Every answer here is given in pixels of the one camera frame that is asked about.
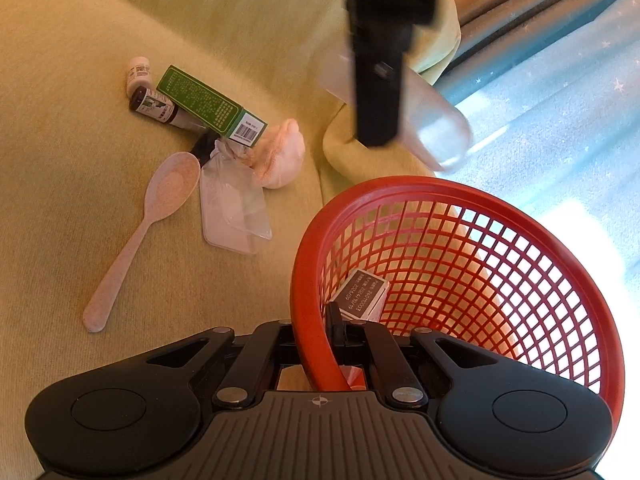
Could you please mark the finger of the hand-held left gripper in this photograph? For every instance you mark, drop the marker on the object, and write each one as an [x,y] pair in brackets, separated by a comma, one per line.
[380,100]

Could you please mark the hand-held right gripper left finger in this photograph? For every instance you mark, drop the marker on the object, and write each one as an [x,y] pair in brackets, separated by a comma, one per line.
[260,355]

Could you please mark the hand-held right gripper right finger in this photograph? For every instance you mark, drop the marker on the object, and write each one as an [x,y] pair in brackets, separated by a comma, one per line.
[345,340]

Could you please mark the white medicine box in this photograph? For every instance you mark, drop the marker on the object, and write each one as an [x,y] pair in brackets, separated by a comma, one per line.
[362,290]

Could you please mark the clear plastic cup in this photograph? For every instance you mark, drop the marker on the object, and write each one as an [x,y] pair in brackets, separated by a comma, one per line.
[440,125]

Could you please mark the red plastic mesh basket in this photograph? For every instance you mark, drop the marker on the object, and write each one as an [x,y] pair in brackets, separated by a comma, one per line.
[305,285]

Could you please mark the green medicine box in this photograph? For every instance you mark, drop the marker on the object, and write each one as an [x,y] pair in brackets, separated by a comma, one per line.
[210,100]

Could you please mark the pink plastic spoon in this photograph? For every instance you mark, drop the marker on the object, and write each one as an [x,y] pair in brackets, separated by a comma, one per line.
[172,180]

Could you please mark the small brown bottle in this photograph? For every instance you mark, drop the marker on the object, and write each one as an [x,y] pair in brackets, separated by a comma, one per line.
[150,105]

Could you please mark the small white bottle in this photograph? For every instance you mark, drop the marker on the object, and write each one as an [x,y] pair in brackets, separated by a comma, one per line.
[139,72]

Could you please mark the clear plastic case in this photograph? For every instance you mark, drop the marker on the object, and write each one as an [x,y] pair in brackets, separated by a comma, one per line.
[235,215]

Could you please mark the light blue star curtain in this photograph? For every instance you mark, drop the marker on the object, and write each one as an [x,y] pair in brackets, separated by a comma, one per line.
[550,85]

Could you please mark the sofa with yellow-green cover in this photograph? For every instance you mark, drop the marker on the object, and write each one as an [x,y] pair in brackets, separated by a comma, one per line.
[75,210]

